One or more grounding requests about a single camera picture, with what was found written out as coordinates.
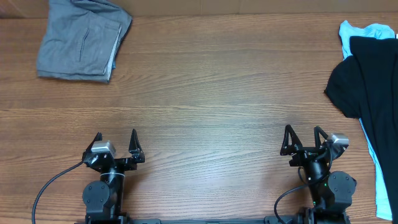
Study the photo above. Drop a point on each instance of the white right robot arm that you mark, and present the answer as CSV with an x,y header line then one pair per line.
x,y
331,192

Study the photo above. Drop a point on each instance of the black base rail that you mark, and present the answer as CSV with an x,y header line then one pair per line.
x,y
211,221

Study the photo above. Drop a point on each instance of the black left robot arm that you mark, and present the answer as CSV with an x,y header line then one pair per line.
x,y
103,198

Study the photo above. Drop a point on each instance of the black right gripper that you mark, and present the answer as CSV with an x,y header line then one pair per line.
x,y
303,154

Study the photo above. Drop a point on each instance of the grey shorts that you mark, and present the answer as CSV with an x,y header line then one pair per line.
x,y
82,40

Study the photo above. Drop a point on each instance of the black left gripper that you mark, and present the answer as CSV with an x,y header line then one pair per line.
x,y
135,150

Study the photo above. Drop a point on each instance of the light blue garment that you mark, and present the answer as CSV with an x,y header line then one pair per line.
x,y
379,32

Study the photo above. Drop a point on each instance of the black t-shirt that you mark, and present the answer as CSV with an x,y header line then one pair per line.
x,y
364,86

